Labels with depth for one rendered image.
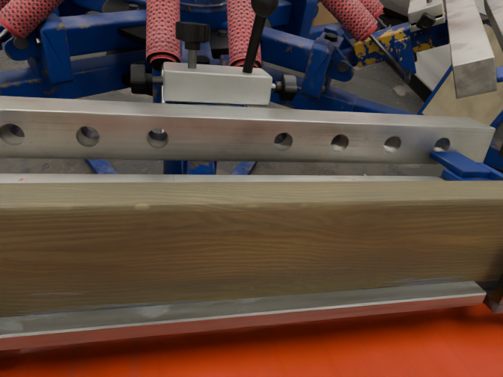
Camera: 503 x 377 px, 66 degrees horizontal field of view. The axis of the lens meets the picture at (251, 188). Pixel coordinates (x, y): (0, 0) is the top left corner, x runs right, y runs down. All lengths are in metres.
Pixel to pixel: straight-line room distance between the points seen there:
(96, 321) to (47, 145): 0.24
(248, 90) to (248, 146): 0.07
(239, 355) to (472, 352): 0.16
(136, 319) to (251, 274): 0.07
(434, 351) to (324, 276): 0.10
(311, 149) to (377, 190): 0.22
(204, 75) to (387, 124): 0.22
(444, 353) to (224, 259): 0.17
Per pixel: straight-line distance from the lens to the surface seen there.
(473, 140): 0.56
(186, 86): 0.46
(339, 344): 0.28
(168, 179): 0.39
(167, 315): 0.23
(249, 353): 0.26
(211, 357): 0.26
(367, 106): 0.94
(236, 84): 0.46
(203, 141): 0.42
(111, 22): 0.89
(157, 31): 0.62
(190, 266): 0.22
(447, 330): 0.33
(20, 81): 0.88
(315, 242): 0.23
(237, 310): 0.23
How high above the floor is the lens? 1.32
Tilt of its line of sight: 41 degrees down
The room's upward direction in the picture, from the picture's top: 11 degrees clockwise
